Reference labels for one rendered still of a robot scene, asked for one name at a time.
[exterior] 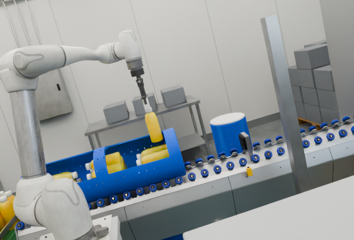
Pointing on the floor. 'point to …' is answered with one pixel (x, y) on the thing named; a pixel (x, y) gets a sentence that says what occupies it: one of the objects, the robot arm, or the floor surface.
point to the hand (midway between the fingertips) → (146, 103)
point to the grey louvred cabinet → (291, 218)
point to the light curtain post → (286, 102)
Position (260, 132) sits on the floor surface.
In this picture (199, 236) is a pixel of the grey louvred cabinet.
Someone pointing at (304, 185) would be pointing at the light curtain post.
